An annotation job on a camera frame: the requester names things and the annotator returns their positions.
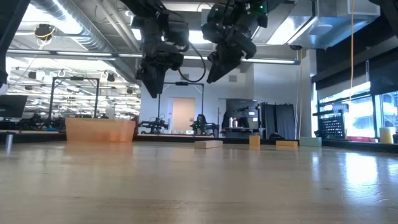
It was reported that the yellow cylinder container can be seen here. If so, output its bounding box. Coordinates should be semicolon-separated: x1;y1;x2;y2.
379;126;396;145

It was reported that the black ceiling cable reel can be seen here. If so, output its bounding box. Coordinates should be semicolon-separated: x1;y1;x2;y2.
33;23;57;40

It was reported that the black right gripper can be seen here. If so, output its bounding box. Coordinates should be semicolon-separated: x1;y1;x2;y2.
206;18;257;83

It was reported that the red tray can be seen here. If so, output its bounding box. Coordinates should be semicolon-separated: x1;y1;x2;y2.
346;136;376;143

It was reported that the black monitor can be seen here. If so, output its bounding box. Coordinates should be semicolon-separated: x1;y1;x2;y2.
0;95;29;119

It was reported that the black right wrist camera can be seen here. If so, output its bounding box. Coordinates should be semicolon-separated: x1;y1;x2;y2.
201;22;220;44

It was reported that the black gantry frame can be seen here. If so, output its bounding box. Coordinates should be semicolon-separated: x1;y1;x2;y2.
48;76;100;119
157;81;205;133

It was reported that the dark background desk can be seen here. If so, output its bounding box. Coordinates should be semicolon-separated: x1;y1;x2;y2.
221;127;267;139

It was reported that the dark gray curtain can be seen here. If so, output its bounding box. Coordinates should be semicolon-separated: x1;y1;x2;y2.
260;103;297;140

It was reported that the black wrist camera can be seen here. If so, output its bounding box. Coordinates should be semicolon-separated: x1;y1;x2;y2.
201;22;220;44
155;51;185;72

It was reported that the orange plastic bin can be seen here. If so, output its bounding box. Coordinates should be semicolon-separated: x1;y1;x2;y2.
65;117;137;143

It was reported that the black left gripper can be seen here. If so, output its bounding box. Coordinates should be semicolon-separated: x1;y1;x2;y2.
136;17;169;98

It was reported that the black perforated crate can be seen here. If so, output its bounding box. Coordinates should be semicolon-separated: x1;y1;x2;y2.
313;110;346;140

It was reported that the long natural wood block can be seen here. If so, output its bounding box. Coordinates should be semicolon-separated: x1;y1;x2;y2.
194;139;224;149

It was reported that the long ceiling light bar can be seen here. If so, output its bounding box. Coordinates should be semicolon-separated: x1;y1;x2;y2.
6;49;302;66

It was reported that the orange rectangular block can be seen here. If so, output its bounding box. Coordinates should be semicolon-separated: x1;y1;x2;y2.
275;140;299;148

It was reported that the yellow hanging cable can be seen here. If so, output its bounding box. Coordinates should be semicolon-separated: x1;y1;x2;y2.
298;49;303;140

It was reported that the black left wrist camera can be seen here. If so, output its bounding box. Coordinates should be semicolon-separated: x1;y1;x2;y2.
155;51;185;72

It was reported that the green rectangular block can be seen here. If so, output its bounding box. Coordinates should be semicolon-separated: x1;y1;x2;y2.
298;136;323;148

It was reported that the black aluminium table frame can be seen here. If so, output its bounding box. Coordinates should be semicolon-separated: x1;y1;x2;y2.
0;130;398;154

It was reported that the large silver ventilation duct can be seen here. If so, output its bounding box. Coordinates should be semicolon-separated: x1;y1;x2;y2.
267;0;382;50

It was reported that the tan door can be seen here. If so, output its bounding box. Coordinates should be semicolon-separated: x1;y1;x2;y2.
172;97;197;134

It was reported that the black cabinet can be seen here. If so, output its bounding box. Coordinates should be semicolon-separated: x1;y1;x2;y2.
225;98;259;129

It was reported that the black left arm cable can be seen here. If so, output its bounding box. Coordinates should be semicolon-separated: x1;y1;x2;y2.
177;42;208;84

